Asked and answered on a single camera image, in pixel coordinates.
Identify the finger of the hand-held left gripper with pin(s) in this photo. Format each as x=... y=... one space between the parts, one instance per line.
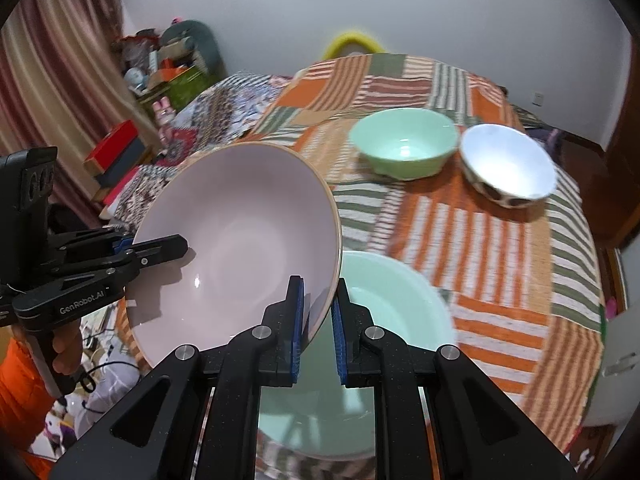
x=160 y=250
x=85 y=242

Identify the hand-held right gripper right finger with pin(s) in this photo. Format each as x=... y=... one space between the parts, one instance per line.
x=337 y=330

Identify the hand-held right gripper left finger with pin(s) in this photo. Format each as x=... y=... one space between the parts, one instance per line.
x=298 y=320

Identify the pale green plate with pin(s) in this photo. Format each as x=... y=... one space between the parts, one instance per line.
x=395 y=310

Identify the pink bowl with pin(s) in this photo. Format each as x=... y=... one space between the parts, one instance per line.
x=225 y=220

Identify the pale green bowl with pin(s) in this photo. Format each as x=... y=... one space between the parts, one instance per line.
x=400 y=140

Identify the white spotted bowl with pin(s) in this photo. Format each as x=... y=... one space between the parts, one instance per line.
x=505 y=165

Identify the person's left hand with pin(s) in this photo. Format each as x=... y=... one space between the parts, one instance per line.
x=67 y=350

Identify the dark blue box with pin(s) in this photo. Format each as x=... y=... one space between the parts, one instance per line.
x=127 y=165

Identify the red box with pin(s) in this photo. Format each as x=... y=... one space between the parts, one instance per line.
x=112 y=145

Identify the striped brown curtain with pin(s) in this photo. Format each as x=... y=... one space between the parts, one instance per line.
x=55 y=85

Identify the pink rabbit toy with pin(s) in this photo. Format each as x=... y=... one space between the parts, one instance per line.
x=164 y=112

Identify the striped patchwork tablecloth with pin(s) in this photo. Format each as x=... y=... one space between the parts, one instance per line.
x=475 y=270

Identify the patterned patchwork blanket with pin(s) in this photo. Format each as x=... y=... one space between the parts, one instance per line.
x=220 y=105

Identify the green cardboard box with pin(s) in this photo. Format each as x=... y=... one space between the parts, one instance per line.
x=185 y=87

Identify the white plastic cabinet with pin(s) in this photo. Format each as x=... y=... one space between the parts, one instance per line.
x=612 y=370

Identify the yellow foam tube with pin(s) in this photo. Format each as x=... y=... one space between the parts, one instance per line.
x=352 y=37

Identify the white wall socket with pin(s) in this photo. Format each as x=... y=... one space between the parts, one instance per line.
x=538 y=98

